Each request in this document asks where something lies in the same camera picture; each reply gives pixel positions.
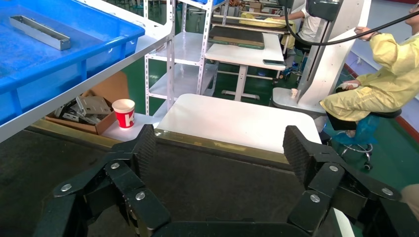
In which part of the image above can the blue plastic bin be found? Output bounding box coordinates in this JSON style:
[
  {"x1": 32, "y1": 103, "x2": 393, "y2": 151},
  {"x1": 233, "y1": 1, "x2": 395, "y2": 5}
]
[{"x1": 0, "y1": 0, "x2": 146, "y2": 127}]

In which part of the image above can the black stool with chrome base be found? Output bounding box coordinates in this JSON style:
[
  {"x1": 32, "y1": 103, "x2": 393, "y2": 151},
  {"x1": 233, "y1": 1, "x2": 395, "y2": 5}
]
[{"x1": 331, "y1": 109, "x2": 403, "y2": 172}]

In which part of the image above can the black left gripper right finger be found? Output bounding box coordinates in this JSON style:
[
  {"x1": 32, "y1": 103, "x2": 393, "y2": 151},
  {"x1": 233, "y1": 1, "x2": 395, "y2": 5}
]
[{"x1": 283, "y1": 125, "x2": 402, "y2": 234}]

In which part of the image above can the brown cardboard box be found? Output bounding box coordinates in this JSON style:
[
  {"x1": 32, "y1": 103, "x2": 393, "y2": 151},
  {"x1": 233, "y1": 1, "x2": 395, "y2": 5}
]
[{"x1": 44, "y1": 71, "x2": 130, "y2": 136}]

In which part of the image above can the yellow folded garment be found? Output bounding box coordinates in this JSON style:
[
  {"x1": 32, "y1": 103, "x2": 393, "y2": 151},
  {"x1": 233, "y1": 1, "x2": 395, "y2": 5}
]
[{"x1": 238, "y1": 12, "x2": 297, "y2": 29}]

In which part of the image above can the seated person in yellow coat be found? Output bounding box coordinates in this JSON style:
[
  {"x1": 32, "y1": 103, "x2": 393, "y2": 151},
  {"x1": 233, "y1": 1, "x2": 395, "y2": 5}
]
[{"x1": 319, "y1": 0, "x2": 419, "y2": 132}]

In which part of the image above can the pile of metal scrap parts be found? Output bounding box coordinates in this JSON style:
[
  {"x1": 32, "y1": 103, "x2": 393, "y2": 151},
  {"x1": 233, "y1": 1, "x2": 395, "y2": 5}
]
[{"x1": 54, "y1": 95, "x2": 113, "y2": 126}]

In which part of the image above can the black robot head unit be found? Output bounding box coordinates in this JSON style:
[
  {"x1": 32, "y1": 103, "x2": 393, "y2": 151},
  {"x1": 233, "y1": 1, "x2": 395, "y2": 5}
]
[{"x1": 305, "y1": 0, "x2": 345, "y2": 22}]

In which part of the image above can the thick black cable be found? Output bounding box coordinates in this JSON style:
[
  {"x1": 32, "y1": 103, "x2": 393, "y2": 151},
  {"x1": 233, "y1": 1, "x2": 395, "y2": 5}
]
[{"x1": 283, "y1": 5, "x2": 419, "y2": 47}]

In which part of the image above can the red and white paper cup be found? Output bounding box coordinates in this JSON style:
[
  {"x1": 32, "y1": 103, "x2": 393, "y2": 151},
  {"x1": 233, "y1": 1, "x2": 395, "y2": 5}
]
[{"x1": 111, "y1": 99, "x2": 136, "y2": 129}]

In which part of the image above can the white work table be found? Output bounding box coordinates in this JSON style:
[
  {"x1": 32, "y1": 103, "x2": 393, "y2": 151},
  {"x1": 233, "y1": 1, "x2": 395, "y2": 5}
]
[{"x1": 204, "y1": 32, "x2": 287, "y2": 102}]

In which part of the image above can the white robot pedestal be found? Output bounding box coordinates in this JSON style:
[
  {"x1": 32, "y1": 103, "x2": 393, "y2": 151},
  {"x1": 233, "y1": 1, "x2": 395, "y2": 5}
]
[{"x1": 272, "y1": 0, "x2": 373, "y2": 116}]

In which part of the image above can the silver metal bracket part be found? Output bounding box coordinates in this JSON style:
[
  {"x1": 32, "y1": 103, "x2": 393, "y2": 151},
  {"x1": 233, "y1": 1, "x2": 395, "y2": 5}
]
[{"x1": 8, "y1": 15, "x2": 72, "y2": 52}]

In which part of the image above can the black tray with green frame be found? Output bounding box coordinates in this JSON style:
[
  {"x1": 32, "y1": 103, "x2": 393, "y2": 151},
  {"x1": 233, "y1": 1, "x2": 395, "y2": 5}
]
[{"x1": 208, "y1": 25, "x2": 265, "y2": 51}]

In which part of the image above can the white low platform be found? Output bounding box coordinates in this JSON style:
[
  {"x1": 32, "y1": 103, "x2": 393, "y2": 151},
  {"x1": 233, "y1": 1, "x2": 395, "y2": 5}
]
[{"x1": 101, "y1": 113, "x2": 162, "y2": 142}]

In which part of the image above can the dark smooth mat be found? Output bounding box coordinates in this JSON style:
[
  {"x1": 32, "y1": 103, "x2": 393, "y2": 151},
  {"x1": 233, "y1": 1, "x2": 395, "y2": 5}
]
[{"x1": 0, "y1": 128, "x2": 112, "y2": 237}]

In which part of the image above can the white metal rack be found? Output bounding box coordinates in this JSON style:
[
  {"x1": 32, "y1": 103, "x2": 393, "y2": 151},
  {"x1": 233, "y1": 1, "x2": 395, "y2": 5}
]
[{"x1": 143, "y1": 0, "x2": 228, "y2": 116}]

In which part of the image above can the white rounded side table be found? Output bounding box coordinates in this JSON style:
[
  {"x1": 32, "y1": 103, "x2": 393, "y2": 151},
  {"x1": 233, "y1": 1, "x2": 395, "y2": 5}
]
[{"x1": 156, "y1": 93, "x2": 323, "y2": 155}]

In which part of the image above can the person in white shirt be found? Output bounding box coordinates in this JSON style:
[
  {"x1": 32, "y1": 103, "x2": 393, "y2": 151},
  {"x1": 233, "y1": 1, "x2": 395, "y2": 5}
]
[{"x1": 278, "y1": 7, "x2": 324, "y2": 80}]

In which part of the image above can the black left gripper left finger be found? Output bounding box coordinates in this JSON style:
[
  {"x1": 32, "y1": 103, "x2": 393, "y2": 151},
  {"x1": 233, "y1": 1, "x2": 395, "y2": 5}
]
[{"x1": 53, "y1": 124, "x2": 171, "y2": 235}]

